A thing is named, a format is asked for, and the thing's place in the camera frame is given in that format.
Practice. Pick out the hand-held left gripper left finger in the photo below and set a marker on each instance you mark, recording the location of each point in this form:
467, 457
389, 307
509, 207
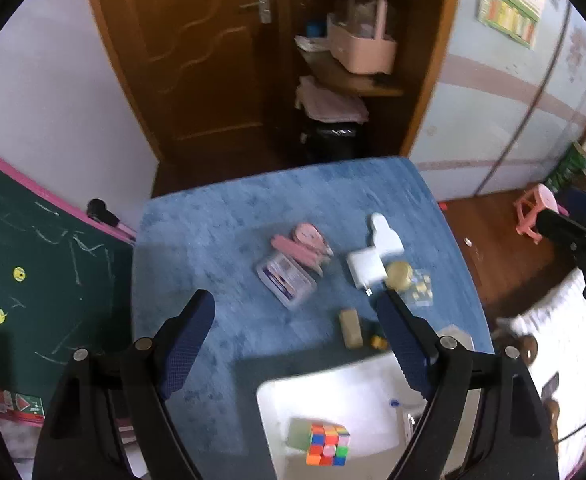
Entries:
188, 342

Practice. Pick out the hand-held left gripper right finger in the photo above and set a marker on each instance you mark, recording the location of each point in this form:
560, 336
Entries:
403, 347

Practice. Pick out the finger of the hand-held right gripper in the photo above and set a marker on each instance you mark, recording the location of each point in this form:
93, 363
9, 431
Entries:
585, 202
563, 227

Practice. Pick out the clear packet with yellow bits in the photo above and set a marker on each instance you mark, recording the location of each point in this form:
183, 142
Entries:
421, 287

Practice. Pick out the white plastic bin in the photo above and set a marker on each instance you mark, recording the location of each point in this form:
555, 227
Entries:
368, 400

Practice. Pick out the round gold tin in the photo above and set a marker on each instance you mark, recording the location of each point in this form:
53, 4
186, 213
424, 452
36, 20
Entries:
399, 275

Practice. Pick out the white charger plug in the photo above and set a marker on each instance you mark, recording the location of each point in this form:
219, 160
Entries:
367, 267

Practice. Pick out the white plastic gadget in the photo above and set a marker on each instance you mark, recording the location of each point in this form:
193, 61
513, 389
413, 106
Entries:
385, 235

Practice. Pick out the clear plastic box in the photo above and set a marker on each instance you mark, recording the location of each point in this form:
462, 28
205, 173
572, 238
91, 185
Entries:
287, 280

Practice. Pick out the pink correction tape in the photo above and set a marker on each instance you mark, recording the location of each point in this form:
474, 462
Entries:
313, 237

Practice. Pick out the small yellow toy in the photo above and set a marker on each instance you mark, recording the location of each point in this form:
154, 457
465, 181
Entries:
379, 343

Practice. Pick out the pink plastic stool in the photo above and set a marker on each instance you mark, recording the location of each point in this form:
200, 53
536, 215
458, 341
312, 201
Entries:
535, 210

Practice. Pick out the green bag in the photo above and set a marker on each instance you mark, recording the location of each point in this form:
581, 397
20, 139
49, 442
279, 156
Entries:
568, 170

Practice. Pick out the beige eraser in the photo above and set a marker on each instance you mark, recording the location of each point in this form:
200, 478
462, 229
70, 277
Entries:
351, 329

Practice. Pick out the bed with white quilt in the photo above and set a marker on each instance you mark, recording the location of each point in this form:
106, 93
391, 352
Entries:
568, 360

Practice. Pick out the round wooden bedpost knob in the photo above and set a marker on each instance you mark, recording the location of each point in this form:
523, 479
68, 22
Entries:
553, 410
528, 347

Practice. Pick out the blue plush mat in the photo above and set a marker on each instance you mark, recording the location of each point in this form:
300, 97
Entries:
223, 235

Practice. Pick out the dark phone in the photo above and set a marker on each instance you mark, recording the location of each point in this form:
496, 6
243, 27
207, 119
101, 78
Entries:
550, 387

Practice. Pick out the multicoloured puzzle cube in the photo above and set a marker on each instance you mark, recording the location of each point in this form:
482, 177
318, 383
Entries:
329, 444

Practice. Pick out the pale sliding wardrobe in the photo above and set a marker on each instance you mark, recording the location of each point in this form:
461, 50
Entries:
503, 110

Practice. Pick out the black chalkboard knob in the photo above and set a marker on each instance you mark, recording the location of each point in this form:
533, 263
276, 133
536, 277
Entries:
98, 207

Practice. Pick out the red and green printed box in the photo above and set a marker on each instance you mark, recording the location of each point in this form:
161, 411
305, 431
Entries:
20, 405

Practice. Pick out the brown wooden shelf unit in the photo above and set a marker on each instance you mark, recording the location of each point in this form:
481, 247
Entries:
423, 60

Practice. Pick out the black trash bin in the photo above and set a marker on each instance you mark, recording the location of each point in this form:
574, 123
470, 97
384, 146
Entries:
330, 142

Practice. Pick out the pink folded cloth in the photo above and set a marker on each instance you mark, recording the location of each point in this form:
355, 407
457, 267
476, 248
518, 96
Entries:
330, 102

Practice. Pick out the pink storage basket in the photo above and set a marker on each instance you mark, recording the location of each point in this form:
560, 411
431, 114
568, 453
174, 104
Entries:
363, 47

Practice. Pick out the brown wooden door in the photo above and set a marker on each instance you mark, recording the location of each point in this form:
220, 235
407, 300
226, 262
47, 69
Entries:
183, 50

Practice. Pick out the stack of papers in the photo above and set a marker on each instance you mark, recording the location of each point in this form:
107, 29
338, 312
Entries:
313, 44

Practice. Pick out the green chalkboard with pink frame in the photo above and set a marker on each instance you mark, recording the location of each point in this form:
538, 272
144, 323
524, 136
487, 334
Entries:
38, 270

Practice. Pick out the wall poster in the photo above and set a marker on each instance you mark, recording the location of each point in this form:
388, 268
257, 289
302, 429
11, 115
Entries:
512, 2

